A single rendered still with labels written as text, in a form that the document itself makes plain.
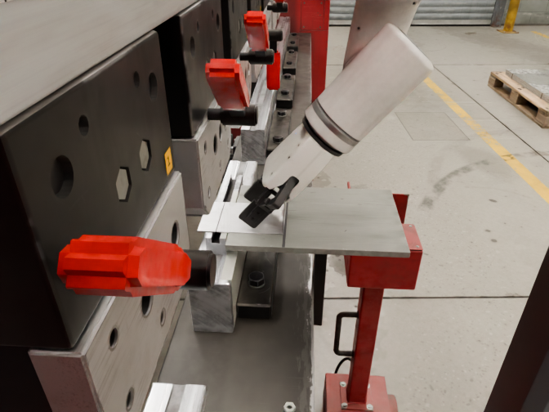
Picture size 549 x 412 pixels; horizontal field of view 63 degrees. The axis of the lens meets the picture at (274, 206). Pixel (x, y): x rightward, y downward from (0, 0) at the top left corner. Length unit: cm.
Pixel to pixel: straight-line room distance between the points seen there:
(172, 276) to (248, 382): 49
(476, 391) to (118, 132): 174
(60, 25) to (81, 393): 14
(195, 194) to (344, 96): 29
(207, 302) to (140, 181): 44
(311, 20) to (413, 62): 223
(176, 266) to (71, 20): 9
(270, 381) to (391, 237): 27
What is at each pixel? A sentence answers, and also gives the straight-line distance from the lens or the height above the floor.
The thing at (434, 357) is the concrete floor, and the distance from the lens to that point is 191.
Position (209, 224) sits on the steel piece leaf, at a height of 100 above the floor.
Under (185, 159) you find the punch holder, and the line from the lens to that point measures 35.
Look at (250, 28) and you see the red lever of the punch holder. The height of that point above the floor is 130.
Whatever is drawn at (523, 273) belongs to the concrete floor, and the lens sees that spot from 246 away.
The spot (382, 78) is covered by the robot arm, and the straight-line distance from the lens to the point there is 58.
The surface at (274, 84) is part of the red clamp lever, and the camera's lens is 79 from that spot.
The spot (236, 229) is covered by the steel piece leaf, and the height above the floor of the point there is 100.
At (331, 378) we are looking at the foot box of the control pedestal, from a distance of 161.
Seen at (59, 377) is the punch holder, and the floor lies 124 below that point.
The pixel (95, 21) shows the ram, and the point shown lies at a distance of 21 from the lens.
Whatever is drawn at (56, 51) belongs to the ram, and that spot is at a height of 135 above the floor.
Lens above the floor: 139
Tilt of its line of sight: 31 degrees down
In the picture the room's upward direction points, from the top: straight up
